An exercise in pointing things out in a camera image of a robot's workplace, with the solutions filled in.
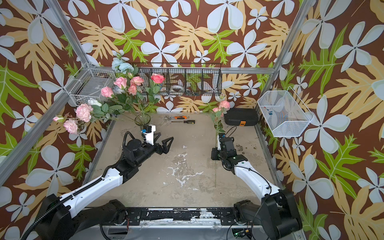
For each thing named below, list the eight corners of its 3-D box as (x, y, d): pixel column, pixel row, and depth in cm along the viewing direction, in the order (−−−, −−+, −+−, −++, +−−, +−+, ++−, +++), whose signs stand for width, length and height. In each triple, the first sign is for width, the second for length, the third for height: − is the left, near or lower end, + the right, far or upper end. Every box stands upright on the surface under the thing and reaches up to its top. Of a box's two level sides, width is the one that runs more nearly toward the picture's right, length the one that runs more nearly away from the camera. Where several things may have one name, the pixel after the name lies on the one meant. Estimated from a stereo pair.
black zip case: (225, 127, 114) (227, 120, 108) (222, 111, 125) (224, 104, 119) (259, 127, 114) (262, 120, 108) (253, 111, 125) (256, 104, 119)
